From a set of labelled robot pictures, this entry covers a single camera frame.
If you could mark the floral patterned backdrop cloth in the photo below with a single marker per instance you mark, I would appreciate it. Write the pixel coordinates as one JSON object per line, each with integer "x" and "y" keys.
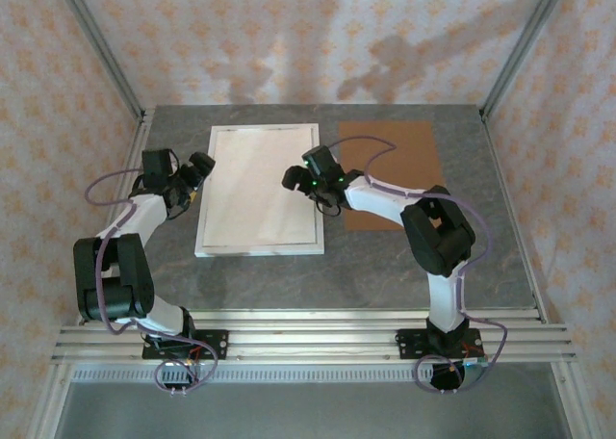
{"x": 308, "y": 34}

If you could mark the grey metal shelf panel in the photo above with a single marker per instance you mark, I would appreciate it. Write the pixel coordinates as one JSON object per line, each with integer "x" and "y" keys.
{"x": 313, "y": 410}

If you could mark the small green circuit board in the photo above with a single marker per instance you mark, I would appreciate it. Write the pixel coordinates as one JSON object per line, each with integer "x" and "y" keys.
{"x": 474, "y": 362}

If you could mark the white wooden picture frame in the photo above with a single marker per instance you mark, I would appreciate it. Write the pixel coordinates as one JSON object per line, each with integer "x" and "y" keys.
{"x": 260, "y": 251}

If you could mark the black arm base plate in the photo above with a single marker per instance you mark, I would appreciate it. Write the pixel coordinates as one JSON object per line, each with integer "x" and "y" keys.
{"x": 216, "y": 345}
{"x": 409, "y": 345}

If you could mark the blue world champion photo print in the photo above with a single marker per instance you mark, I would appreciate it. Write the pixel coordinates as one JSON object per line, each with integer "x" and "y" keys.
{"x": 260, "y": 188}

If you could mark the aluminium table edge rail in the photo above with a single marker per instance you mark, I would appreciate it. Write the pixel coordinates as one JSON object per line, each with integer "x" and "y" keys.
{"x": 313, "y": 315}

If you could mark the aluminium cage post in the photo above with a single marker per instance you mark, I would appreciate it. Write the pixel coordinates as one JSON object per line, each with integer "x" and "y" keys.
{"x": 575, "y": 400}
{"x": 522, "y": 49}
{"x": 102, "y": 49}
{"x": 48, "y": 400}

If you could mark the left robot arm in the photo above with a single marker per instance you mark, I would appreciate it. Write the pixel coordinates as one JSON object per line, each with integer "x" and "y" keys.
{"x": 139, "y": 217}

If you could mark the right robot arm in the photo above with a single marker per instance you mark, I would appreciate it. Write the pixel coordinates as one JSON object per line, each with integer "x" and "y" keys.
{"x": 380, "y": 200}

